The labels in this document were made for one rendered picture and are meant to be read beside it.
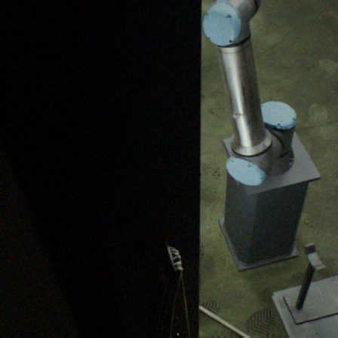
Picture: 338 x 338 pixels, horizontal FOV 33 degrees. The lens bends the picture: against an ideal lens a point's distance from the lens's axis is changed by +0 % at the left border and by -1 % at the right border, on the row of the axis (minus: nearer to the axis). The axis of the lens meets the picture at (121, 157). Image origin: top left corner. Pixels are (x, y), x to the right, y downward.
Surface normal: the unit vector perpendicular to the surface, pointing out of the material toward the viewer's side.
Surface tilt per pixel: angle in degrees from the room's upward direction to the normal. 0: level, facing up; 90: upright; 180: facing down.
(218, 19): 83
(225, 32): 83
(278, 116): 5
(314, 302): 0
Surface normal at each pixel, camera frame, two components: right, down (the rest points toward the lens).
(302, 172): -0.10, -0.63
